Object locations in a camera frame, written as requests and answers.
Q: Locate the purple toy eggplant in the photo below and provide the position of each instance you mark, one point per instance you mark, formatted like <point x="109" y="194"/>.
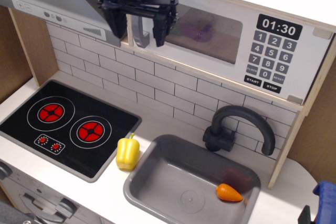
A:
<point x="200" y="31"/>

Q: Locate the white toy microwave door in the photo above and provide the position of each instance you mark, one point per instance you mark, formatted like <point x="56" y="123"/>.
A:
<point x="268" y="51"/>

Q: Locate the grey toy range hood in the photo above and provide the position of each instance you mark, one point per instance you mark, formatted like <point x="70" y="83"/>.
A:
<point x="65" y="6"/>

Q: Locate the orange toy carrot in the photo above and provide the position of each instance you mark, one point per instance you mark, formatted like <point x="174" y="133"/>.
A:
<point x="228" y="193"/>

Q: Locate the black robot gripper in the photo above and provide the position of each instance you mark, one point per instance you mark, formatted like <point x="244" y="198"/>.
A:
<point x="163" y="12"/>

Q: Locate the black object at edge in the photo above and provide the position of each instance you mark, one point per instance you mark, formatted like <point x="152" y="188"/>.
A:
<point x="305" y="217"/>

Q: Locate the yellow toy bell pepper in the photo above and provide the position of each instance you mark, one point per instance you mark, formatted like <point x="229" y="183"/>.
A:
<point x="127" y="153"/>

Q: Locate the blue plastic object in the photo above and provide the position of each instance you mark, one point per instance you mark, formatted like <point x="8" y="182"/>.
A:
<point x="326" y="206"/>

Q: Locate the wooden toy kitchen frame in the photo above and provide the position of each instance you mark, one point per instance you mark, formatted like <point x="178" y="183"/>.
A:
<point x="182" y="91"/>

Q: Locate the grey toy oven door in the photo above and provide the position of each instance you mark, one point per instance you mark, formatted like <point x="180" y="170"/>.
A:
<point x="44" y="203"/>

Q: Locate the grey toy sink basin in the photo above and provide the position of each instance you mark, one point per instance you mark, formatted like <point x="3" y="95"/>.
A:
<point x="175" y="181"/>

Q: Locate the black toy induction stove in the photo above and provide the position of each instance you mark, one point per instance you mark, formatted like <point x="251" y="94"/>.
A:
<point x="70" y="129"/>

